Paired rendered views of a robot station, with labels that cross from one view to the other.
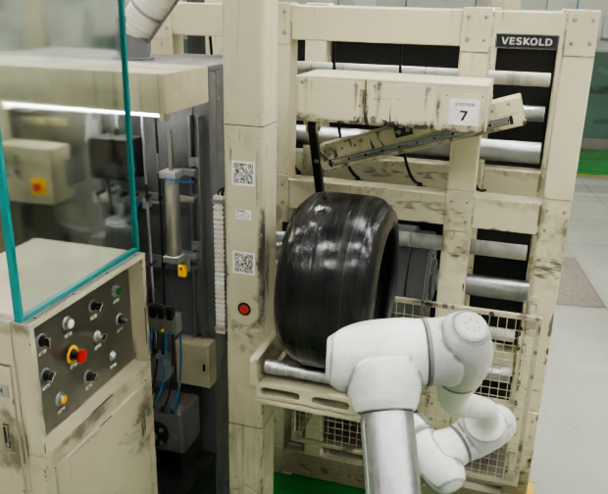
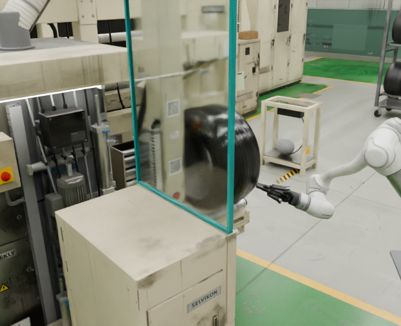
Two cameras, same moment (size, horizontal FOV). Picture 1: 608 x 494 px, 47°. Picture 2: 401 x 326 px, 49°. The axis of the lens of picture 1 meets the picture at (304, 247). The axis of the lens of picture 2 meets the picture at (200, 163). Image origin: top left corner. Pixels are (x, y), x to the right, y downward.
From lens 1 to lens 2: 2.00 m
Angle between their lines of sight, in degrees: 53
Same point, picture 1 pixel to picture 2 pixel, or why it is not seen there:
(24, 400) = (227, 288)
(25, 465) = not seen: outside the picture
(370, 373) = (399, 152)
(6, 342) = (222, 253)
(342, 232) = (238, 123)
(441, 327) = (394, 127)
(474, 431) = (325, 186)
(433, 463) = (326, 206)
